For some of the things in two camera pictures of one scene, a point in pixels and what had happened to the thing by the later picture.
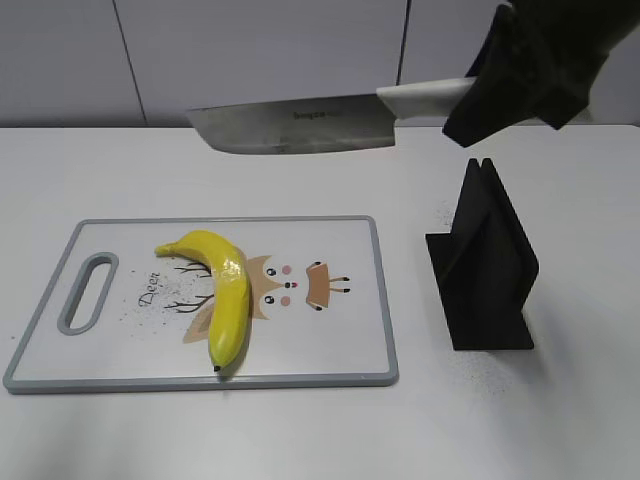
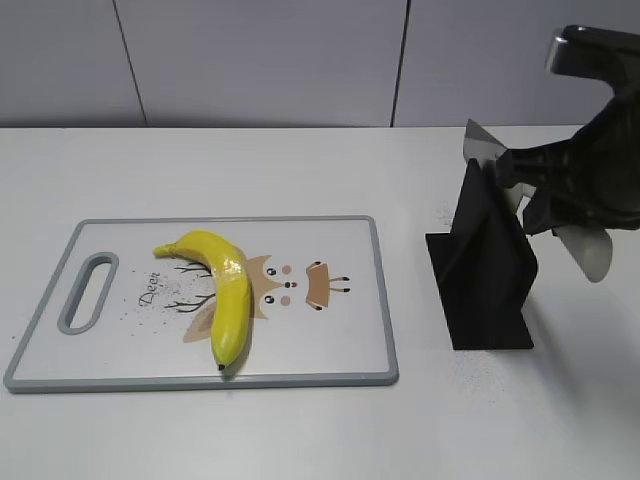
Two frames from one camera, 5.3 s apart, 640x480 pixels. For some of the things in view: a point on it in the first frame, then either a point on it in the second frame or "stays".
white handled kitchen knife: x=333 y=123 to x=589 y=246
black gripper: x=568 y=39 to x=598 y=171
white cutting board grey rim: x=114 y=316 stays
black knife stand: x=485 y=268 stays
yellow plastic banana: x=230 y=307 stays
